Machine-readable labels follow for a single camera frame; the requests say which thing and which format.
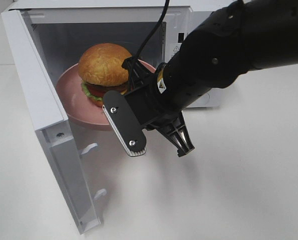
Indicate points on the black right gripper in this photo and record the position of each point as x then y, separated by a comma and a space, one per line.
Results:
151, 110

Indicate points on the burger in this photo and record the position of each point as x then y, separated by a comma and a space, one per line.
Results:
100, 69

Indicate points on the pink plate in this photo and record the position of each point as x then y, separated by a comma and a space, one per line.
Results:
78, 106

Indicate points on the white microwave door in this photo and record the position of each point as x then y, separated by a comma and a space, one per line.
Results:
50, 121

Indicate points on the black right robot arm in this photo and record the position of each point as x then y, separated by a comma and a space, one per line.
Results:
232, 41

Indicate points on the white microwave oven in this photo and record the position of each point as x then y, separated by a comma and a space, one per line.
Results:
67, 28

